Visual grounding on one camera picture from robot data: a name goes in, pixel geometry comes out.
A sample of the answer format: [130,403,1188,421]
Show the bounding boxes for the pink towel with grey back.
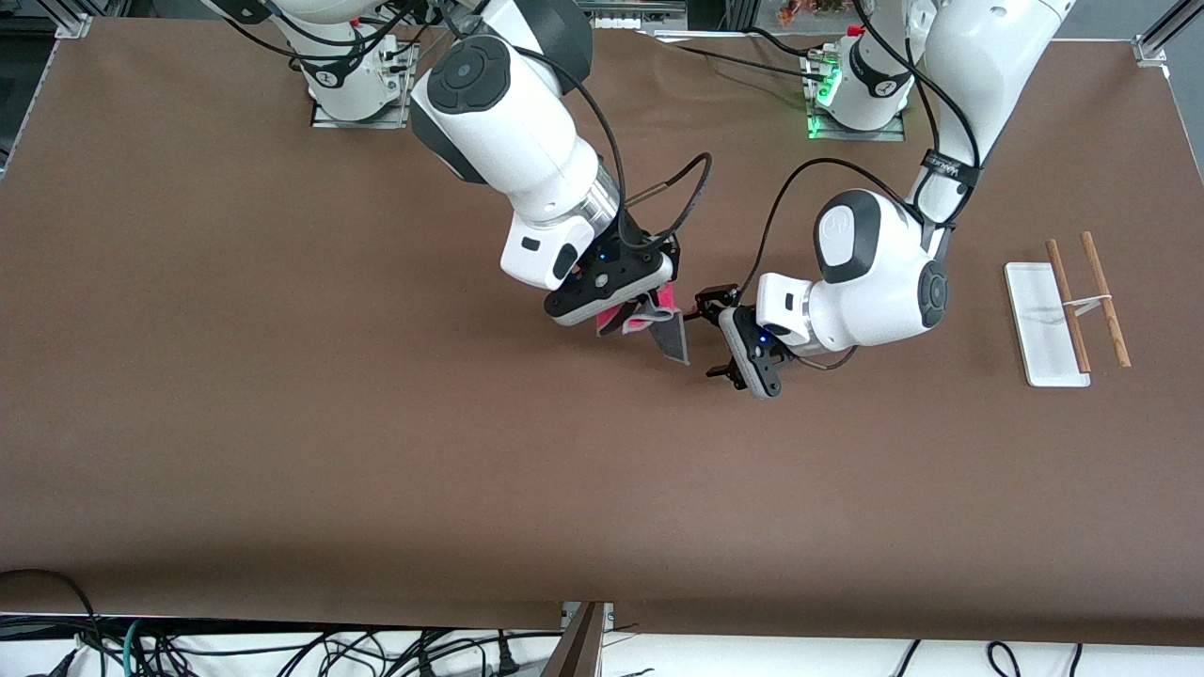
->
[594,282,692,368]

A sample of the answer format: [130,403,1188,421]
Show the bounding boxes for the brown table cover sheet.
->
[0,17,1204,648]

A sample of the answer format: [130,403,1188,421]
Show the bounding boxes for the grey power strip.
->
[576,0,688,31]

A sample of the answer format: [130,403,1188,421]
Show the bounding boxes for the orange red clutter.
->
[779,0,852,26]

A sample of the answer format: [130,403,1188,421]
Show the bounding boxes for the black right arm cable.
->
[508,42,629,238]

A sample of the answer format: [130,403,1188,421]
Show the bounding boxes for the black cable on table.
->
[743,26,838,59]
[663,42,833,84]

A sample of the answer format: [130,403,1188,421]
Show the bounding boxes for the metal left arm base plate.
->
[804,52,907,142]

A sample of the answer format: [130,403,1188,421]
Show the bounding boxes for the white rack base plate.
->
[1005,261,1092,388]

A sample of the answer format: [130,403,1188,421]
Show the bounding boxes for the small metal table bracket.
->
[562,602,615,633]

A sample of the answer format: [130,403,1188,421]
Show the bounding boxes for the brown wooden post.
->
[538,602,605,677]

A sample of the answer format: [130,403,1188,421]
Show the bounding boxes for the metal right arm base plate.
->
[310,42,415,130]

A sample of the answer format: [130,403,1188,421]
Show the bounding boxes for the tangled black floor cables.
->
[52,625,565,677]

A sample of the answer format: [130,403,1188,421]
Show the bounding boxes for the black looped floor cable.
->
[0,568,106,677]

